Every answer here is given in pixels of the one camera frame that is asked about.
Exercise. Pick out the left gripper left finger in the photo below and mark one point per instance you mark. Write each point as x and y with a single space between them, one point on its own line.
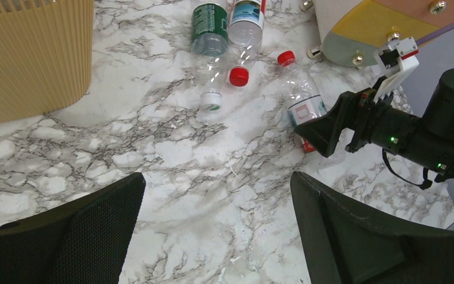
82 241

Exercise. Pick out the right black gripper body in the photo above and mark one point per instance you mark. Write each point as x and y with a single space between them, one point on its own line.
427 141

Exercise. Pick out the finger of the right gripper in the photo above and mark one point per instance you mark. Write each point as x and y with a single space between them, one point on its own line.
323 133

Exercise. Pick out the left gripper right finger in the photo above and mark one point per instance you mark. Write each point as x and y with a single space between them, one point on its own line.
346 241

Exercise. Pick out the clear bottle red white label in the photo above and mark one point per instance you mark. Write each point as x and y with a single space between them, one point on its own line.
301 95

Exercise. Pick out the clear bottle red blue label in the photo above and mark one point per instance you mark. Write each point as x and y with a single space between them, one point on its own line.
245 33

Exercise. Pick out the yellow plastic mesh bin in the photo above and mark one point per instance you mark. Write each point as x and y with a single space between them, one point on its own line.
45 56

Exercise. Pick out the white cylindrical container orange lid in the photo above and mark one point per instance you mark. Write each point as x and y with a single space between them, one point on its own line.
350 31

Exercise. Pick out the clear bottle dark green label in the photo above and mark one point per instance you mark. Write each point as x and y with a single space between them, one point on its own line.
209 46

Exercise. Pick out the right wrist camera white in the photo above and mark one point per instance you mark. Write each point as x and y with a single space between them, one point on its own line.
397 60

